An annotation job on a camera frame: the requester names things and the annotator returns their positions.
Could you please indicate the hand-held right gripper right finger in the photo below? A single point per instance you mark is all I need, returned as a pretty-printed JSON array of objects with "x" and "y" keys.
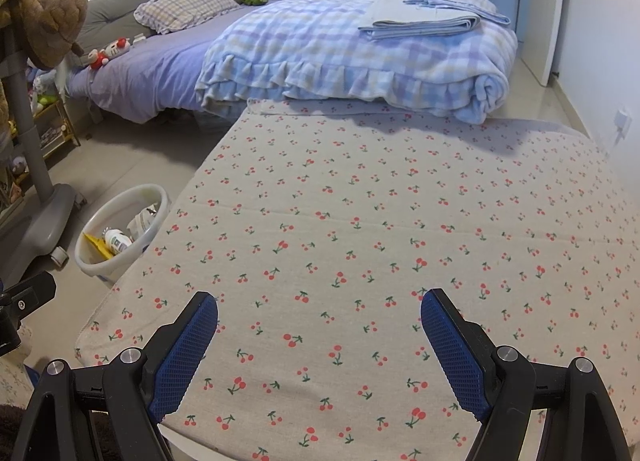
[{"x": 457, "y": 366}]

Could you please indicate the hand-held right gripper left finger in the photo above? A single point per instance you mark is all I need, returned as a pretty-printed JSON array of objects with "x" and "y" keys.
[{"x": 182, "y": 366}]

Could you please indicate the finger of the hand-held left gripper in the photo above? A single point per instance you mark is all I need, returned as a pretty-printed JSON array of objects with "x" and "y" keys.
[{"x": 30, "y": 293}]

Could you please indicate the small white bottle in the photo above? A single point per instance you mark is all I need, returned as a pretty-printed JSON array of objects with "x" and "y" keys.
[{"x": 117, "y": 241}]

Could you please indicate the torn blue white wrapper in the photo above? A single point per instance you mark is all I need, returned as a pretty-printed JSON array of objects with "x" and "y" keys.
[{"x": 145, "y": 218}]

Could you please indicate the white plastic bin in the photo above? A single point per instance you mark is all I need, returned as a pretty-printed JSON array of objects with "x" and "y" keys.
[{"x": 150, "y": 196}]

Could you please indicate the brown fleece trouser leg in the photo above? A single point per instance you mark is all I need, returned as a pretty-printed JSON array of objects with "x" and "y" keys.
[{"x": 10, "y": 433}]

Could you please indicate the grey wheeled chair stand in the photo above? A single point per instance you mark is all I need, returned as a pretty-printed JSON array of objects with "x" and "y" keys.
[{"x": 30, "y": 141}]

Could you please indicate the cherry print tablecloth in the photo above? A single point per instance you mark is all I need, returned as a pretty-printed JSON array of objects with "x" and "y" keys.
[{"x": 375, "y": 216}]

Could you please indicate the colourful plush toys on shelf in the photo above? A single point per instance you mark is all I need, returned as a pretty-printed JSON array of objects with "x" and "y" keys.
[{"x": 42, "y": 91}]

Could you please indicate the white cat plush toy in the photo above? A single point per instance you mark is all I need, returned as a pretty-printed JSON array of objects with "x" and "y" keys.
[{"x": 112, "y": 51}]

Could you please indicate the bed with purple sheet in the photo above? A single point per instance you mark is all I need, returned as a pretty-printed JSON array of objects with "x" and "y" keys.
[{"x": 165, "y": 61}]

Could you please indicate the grey headboard cushion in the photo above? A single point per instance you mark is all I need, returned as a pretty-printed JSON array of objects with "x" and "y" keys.
[{"x": 115, "y": 6}]

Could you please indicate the plaid pillow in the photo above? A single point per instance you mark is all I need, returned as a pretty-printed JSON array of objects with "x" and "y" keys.
[{"x": 185, "y": 6}]

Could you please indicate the plaid ruffled blanket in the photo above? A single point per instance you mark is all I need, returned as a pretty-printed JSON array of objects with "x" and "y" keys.
[{"x": 325, "y": 41}]

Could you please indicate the folded pale blue sheet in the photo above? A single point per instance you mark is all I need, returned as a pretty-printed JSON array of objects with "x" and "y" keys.
[{"x": 415, "y": 16}]

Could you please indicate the white door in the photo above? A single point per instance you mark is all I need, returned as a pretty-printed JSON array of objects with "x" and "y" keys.
[{"x": 542, "y": 16}]

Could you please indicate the green toy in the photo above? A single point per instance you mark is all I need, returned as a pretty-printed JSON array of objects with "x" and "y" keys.
[{"x": 255, "y": 1}]

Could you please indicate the white wall socket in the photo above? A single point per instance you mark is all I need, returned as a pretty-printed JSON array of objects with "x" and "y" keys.
[{"x": 622, "y": 121}]

